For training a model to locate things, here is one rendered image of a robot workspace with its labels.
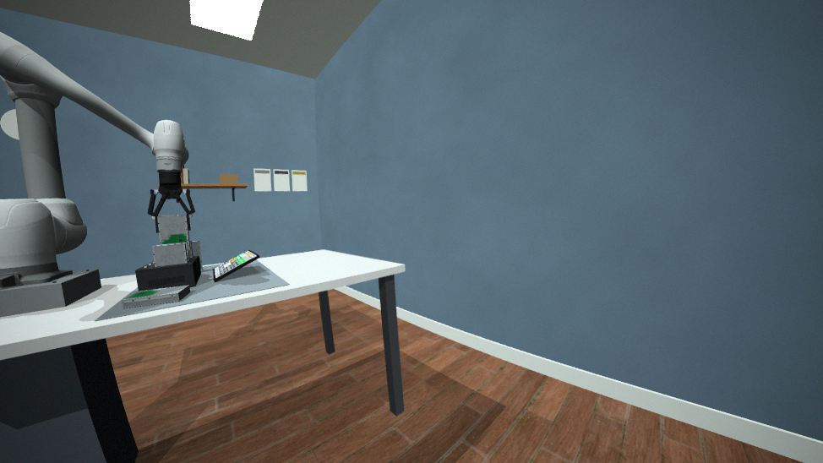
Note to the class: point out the black status display screen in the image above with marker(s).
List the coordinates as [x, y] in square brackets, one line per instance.
[233, 265]

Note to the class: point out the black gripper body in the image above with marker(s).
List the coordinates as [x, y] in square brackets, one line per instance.
[170, 181]

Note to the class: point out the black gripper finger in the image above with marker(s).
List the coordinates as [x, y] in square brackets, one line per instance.
[159, 206]
[189, 213]

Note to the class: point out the grey flat mat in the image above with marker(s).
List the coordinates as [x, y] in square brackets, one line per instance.
[245, 280]

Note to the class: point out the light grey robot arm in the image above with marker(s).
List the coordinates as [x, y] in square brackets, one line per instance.
[30, 235]

